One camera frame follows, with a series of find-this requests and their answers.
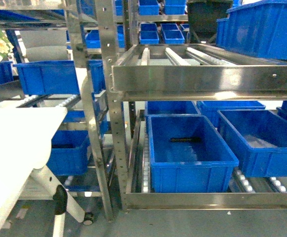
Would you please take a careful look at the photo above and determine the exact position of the stainless steel flow rack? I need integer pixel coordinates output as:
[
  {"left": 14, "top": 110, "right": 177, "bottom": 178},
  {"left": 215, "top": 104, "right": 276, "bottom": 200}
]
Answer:
[{"left": 0, "top": 0, "right": 287, "bottom": 220}]

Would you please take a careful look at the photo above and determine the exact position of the blue bin with black tool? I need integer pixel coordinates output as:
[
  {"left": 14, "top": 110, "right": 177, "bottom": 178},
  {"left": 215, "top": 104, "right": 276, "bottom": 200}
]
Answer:
[{"left": 147, "top": 115, "right": 239, "bottom": 193}]

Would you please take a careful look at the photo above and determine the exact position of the white folding table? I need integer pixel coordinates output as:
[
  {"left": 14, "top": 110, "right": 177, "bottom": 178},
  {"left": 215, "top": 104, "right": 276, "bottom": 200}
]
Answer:
[{"left": 0, "top": 107, "right": 93, "bottom": 237}]

